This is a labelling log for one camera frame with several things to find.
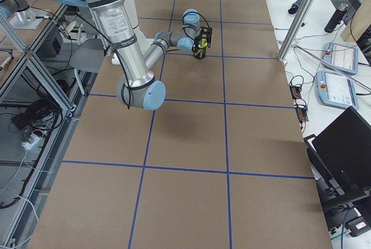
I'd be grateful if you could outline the green highlighter pen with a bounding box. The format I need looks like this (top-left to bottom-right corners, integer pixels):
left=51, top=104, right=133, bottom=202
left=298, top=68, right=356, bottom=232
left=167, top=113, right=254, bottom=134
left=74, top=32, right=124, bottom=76
left=200, top=39, right=208, bottom=49

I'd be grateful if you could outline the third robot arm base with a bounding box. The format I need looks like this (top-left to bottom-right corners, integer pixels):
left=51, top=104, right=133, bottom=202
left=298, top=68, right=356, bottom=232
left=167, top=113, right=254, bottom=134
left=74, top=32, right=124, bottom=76
left=1, top=0, right=43, bottom=30

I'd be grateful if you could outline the black mesh pen holder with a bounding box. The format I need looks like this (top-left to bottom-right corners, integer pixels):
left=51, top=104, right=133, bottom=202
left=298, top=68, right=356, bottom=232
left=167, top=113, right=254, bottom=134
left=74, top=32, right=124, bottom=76
left=194, top=47, right=207, bottom=60

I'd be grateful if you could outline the folded dark blue umbrella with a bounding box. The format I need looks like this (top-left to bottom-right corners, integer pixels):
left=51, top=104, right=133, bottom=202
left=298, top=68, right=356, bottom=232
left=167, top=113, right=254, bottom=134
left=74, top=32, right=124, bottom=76
left=288, top=0, right=303, bottom=14

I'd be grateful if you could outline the lower teach pendant tablet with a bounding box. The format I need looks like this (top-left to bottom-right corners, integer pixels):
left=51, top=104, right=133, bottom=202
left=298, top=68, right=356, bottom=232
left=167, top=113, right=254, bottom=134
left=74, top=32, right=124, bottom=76
left=316, top=71, right=359, bottom=110

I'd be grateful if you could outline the teach pendant tablet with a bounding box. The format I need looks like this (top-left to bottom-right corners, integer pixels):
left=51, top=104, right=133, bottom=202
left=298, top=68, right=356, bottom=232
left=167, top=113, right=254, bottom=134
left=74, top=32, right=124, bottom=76
left=322, top=42, right=358, bottom=75
left=316, top=71, right=359, bottom=110

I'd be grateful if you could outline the black laptop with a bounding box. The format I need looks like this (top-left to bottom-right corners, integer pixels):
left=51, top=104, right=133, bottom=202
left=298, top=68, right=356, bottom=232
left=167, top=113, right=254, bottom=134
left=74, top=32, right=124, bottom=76
left=304, top=107, right=370, bottom=215

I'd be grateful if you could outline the upper teach pendant tablet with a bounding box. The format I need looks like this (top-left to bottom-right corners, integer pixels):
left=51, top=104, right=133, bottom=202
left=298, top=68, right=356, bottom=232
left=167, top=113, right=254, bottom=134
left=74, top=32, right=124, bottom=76
left=322, top=42, right=358, bottom=75

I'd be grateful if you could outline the black water bottle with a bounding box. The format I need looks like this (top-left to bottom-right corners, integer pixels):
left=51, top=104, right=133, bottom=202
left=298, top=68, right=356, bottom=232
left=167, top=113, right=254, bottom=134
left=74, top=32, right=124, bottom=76
left=324, top=3, right=348, bottom=33

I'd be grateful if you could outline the white pedestal column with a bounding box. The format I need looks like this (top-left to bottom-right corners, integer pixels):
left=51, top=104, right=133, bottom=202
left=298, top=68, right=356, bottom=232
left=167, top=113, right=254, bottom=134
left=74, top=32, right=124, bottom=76
left=124, top=0, right=154, bottom=54

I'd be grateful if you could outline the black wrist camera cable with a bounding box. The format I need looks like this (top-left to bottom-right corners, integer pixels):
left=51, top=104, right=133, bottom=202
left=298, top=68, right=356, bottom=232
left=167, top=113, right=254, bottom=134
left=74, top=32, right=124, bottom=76
left=182, top=11, right=211, bottom=52

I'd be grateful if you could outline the aluminium frame post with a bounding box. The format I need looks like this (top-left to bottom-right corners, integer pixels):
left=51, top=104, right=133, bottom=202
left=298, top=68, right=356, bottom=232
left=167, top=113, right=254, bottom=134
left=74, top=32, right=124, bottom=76
left=276, top=0, right=314, bottom=62

